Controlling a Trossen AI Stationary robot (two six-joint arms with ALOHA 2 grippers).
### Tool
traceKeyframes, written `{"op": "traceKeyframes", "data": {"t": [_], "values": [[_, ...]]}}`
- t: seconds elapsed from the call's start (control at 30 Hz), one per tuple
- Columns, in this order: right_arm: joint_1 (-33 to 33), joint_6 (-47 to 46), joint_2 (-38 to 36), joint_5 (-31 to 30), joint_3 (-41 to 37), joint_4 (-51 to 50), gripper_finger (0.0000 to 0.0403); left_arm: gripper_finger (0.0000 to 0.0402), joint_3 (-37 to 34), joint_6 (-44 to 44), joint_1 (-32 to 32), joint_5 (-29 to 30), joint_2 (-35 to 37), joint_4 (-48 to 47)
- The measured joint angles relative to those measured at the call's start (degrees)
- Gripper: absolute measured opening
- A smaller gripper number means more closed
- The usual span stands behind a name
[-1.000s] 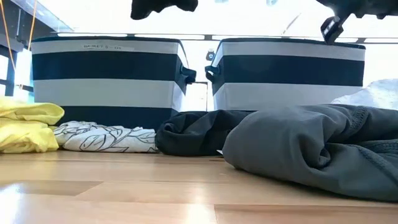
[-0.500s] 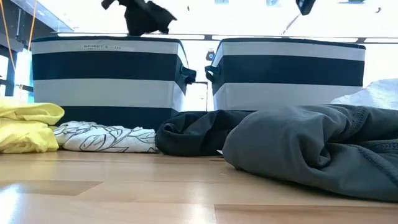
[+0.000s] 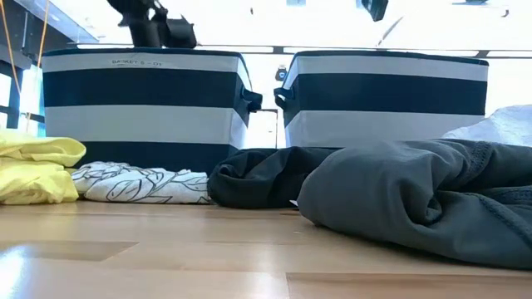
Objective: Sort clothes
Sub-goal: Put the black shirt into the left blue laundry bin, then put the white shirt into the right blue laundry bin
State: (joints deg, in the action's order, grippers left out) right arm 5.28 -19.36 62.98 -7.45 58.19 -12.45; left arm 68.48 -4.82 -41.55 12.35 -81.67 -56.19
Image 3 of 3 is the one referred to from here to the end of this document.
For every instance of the light grey-white garment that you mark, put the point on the light grey-white garment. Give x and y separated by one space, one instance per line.
503 124

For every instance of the dark grey garment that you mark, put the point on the dark grey garment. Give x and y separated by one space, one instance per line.
395 199

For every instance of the striped fabric basket with label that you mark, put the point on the striped fabric basket with label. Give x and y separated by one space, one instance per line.
141 87

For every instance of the striped fabric basket without label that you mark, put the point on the striped fabric basket without label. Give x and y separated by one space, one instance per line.
390 93

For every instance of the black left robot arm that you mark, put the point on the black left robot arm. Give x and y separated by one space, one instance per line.
143 29

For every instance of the white leaf-print garment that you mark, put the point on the white leaf-print garment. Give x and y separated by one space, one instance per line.
137 187

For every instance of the yellow garment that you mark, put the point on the yellow garment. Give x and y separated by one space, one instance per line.
33 182

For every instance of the black garment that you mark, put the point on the black garment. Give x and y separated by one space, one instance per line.
257 178

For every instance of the small dark round badge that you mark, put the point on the small dark round badge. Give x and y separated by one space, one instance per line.
281 74

